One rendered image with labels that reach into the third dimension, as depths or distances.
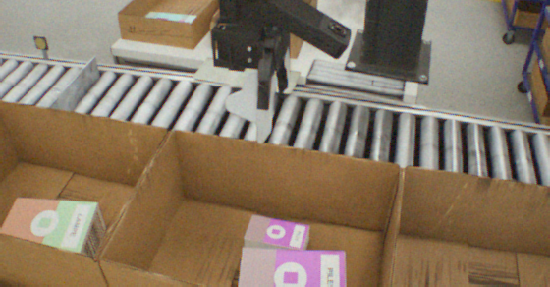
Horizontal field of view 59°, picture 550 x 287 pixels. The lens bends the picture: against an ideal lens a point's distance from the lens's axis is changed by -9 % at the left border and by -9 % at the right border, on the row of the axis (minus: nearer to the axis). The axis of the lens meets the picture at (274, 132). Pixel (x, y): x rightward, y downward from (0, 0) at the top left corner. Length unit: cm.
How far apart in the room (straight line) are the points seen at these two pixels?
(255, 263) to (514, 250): 47
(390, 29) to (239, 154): 79
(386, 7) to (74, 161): 94
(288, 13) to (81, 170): 63
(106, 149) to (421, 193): 58
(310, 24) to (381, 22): 95
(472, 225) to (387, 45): 78
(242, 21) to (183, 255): 45
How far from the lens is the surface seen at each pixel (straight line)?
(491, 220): 94
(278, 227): 89
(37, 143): 112
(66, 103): 155
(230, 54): 64
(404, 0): 151
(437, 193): 89
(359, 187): 89
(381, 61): 162
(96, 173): 109
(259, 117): 65
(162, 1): 205
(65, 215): 94
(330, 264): 82
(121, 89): 159
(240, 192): 96
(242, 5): 63
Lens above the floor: 162
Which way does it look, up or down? 40 degrees down
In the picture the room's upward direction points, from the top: straight up
